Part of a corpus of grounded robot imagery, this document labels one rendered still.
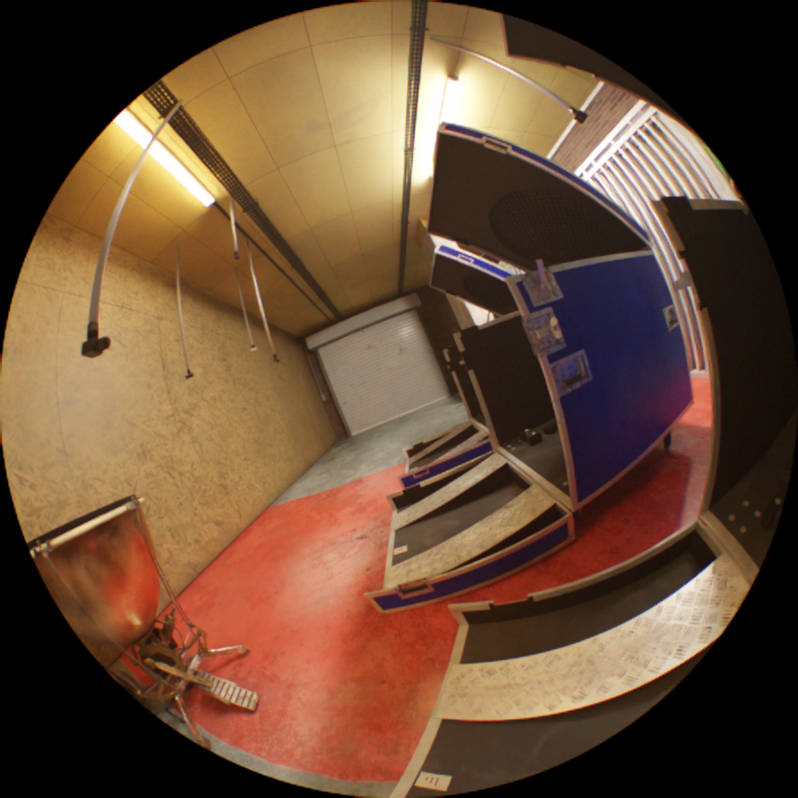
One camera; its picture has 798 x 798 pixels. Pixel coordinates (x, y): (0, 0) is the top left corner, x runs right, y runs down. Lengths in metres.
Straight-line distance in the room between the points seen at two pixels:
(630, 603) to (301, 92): 3.26
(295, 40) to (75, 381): 2.81
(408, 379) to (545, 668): 6.40
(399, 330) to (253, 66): 6.37
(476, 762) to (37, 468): 2.27
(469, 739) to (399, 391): 6.50
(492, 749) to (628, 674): 0.32
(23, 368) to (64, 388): 0.42
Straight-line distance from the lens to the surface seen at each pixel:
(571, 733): 0.76
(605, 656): 0.72
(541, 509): 0.99
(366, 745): 0.88
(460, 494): 1.39
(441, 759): 0.79
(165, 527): 2.33
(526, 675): 0.75
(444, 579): 0.91
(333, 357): 6.79
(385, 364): 6.56
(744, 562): 0.83
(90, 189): 2.96
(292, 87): 2.54
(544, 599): 0.78
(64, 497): 2.10
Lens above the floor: 0.78
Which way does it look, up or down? 3 degrees down
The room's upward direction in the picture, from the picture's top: 22 degrees counter-clockwise
